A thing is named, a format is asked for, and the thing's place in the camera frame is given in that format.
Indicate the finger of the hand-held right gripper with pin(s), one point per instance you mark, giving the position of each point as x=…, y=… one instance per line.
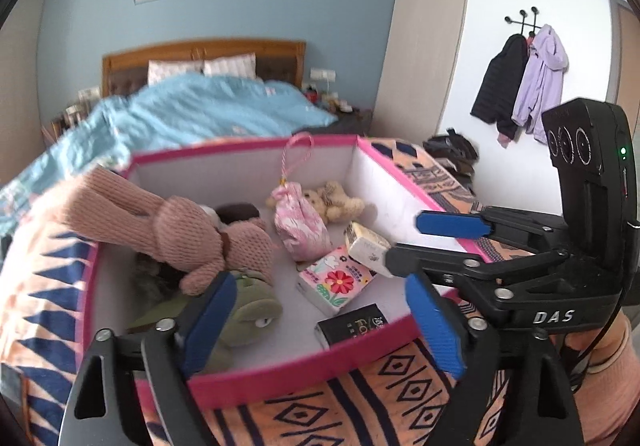
x=425, y=263
x=450, y=224

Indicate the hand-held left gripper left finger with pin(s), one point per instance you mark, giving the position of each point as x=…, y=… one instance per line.
x=210, y=321

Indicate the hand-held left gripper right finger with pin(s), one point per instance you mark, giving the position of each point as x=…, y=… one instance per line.
x=435, y=326

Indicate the green frog plush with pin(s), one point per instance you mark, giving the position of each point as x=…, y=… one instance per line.
x=250, y=316

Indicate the beige tissue pack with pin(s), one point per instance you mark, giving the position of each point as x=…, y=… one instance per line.
x=365, y=243

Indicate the grey furry plush toy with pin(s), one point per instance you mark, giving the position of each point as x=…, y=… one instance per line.
x=150, y=276

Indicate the black tissue pack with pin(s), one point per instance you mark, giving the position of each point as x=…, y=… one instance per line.
x=355, y=326

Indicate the floral tissue pack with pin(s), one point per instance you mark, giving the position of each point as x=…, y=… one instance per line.
x=335, y=283

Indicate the pink knit rabbit plush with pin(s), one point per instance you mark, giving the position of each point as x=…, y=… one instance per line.
x=185, y=231

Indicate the pink cardboard box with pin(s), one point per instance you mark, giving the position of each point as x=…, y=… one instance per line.
x=300, y=376

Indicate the cream teddy bear plush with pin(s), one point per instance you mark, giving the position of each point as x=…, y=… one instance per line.
x=330, y=203

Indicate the dark brown plush toy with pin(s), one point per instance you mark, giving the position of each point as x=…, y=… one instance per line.
x=240, y=212

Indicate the person's right forearm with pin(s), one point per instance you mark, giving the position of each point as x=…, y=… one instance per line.
x=610, y=401

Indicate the black bag on floor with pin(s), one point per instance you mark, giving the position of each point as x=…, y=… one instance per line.
x=450, y=150

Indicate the orange patterned blanket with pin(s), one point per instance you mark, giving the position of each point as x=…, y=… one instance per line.
x=350, y=406

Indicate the lilac jacket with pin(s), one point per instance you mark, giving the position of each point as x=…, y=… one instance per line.
x=542, y=80

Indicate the dark wooden nightstand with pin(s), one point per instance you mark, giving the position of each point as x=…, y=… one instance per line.
x=350, y=121

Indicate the black jacket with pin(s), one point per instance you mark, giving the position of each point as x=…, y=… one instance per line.
x=497, y=85

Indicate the wooden door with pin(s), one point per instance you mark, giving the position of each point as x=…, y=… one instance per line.
x=627, y=50

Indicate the beige wardrobe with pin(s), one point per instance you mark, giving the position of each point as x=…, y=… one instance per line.
x=425, y=40

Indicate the red box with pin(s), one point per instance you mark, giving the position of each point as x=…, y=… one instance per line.
x=312, y=95

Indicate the bed with blue duvet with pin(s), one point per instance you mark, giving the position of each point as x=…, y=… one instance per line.
x=200, y=110

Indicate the bedside clutter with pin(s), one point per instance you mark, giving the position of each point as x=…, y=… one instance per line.
x=70, y=118

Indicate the white dotted pillow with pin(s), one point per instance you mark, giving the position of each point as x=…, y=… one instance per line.
x=172, y=71
x=230, y=65

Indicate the white wall socket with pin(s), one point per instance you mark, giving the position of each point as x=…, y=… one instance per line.
x=89, y=93
x=323, y=74

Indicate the black wall coat rack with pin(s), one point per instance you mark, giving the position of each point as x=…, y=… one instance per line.
x=524, y=19

